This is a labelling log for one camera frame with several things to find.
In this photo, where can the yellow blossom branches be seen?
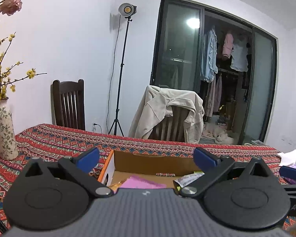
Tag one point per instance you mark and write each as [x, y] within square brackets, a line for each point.
[5, 80]

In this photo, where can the white hanging top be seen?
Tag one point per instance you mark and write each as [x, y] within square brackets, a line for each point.
[239, 56]

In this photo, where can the pink snack packet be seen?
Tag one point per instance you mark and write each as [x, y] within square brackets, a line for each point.
[135, 182]

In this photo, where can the pink hanging garment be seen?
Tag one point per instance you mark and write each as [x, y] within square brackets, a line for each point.
[227, 46]

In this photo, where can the red patterned tablecloth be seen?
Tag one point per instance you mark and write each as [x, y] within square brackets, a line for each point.
[38, 199]

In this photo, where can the silver snack packet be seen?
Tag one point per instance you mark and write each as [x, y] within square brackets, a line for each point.
[187, 179]

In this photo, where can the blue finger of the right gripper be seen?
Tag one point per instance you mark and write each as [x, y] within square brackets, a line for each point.
[288, 172]

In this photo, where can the dark wooden chair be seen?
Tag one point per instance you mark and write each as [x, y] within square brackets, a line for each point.
[68, 101]

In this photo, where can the red candy wrapper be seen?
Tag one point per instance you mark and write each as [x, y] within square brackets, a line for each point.
[165, 175]

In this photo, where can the orange cardboard snack box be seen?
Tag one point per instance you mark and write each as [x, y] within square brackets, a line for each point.
[120, 165]

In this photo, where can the studio light on stand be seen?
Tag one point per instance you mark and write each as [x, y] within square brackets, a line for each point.
[126, 11]

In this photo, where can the white tissue paper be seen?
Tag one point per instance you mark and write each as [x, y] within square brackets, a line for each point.
[288, 158]

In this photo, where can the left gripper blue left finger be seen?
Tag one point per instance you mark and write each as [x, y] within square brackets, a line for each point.
[77, 170]

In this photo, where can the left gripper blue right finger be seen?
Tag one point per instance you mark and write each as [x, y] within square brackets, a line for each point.
[215, 170]

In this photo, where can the white floral ceramic vase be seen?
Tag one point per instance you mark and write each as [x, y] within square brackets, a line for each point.
[8, 147]

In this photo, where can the chair under beige jacket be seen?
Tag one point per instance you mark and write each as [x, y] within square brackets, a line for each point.
[171, 127]

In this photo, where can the beige jacket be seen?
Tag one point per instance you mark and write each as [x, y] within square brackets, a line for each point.
[158, 103]

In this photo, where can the black framed sliding glass door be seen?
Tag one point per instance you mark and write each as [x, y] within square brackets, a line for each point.
[229, 63]

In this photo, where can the light blue hanging shirt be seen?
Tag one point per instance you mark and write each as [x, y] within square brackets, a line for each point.
[208, 56]

